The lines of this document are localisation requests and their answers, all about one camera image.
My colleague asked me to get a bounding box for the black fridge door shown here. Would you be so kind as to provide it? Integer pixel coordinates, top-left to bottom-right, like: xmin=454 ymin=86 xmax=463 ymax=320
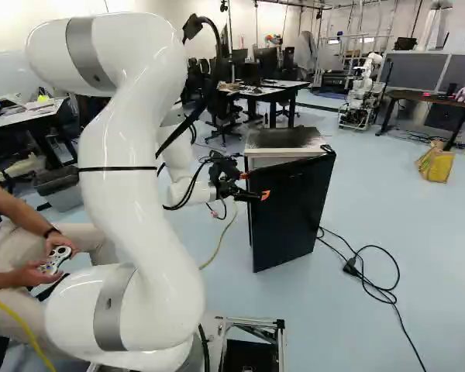
xmin=246 ymin=150 xmax=338 ymax=274

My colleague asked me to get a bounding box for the small black fridge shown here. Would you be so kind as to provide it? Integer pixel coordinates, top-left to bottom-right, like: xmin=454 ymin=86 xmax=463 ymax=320
xmin=243 ymin=126 xmax=327 ymax=249

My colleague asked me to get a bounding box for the grey-topped desk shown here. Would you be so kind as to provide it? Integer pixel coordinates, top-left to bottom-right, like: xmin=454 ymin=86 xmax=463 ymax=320
xmin=0 ymin=95 xmax=81 ymax=171

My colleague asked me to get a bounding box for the black floor cable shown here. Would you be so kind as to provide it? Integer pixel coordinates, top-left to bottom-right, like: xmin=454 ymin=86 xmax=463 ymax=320
xmin=315 ymin=226 xmax=430 ymax=372

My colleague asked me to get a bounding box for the white game controller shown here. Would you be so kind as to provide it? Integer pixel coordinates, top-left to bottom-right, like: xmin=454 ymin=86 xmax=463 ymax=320
xmin=37 ymin=243 xmax=75 ymax=277

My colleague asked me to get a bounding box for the dark desk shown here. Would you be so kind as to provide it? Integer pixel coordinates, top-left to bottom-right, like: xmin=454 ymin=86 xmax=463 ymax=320
xmin=374 ymin=89 xmax=465 ymax=153

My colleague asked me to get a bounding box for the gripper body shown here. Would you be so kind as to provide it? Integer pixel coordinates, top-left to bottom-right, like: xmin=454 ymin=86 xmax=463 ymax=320
xmin=208 ymin=153 xmax=242 ymax=202

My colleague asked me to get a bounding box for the yellow cable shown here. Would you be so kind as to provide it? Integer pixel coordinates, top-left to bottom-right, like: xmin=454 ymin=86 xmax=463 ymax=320
xmin=198 ymin=207 xmax=239 ymax=271
xmin=0 ymin=288 xmax=48 ymax=372

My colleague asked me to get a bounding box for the black office chair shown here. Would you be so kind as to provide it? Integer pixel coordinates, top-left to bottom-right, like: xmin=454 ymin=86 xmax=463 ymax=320
xmin=203 ymin=57 xmax=249 ymax=147

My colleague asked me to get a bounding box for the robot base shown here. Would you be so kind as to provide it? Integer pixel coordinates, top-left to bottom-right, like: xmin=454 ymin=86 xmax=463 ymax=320
xmin=195 ymin=315 xmax=288 ymax=372

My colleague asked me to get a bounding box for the black table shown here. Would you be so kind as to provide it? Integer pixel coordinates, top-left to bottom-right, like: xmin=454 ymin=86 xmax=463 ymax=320
xmin=215 ymin=78 xmax=312 ymax=129

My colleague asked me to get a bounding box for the white robot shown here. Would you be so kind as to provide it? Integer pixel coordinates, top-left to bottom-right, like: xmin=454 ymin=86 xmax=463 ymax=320
xmin=337 ymin=51 xmax=389 ymax=133

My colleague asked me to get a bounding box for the person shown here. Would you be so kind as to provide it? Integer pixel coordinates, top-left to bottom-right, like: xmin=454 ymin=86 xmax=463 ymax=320
xmin=0 ymin=169 xmax=119 ymax=352

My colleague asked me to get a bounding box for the yellow bag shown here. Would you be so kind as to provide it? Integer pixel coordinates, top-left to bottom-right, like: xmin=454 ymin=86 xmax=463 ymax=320
xmin=413 ymin=139 xmax=456 ymax=184

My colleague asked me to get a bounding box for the black power adapter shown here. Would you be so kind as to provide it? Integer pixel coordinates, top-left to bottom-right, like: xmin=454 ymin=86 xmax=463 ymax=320
xmin=342 ymin=257 xmax=364 ymax=277

